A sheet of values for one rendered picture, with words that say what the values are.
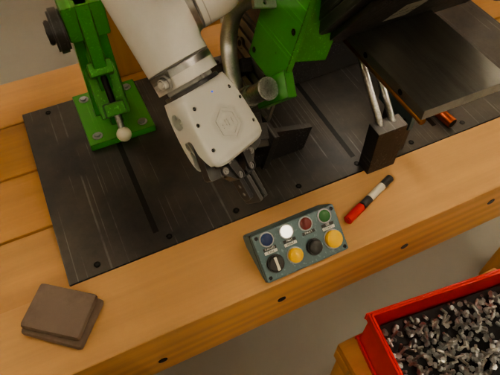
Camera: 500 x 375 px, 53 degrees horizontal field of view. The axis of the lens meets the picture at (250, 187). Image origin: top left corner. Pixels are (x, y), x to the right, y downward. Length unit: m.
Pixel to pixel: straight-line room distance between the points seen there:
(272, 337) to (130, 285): 0.97
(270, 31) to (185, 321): 0.47
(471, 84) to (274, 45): 0.30
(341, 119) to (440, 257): 1.05
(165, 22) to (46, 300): 0.45
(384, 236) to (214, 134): 0.39
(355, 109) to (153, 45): 0.56
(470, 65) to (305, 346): 1.14
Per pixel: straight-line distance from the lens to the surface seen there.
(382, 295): 1.85
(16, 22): 3.09
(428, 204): 0.94
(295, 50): 0.78
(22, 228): 0.97
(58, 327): 0.80
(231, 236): 0.85
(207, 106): 0.62
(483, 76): 0.84
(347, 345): 0.89
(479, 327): 0.87
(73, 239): 0.90
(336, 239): 0.82
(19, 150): 1.09
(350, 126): 1.03
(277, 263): 0.79
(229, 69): 0.90
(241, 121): 0.64
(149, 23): 0.61
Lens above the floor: 1.63
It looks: 54 degrees down
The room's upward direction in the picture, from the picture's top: straight up
